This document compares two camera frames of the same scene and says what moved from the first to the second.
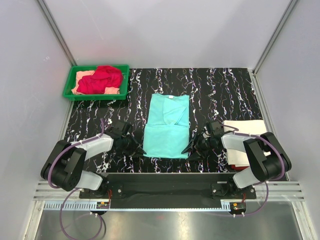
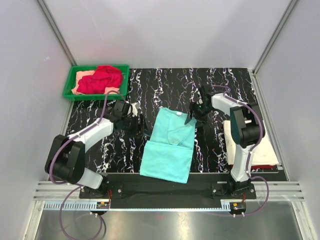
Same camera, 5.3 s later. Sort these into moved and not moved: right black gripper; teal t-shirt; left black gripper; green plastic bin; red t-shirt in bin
Moved: teal t-shirt; left black gripper; right black gripper
Not moved: green plastic bin; red t-shirt in bin
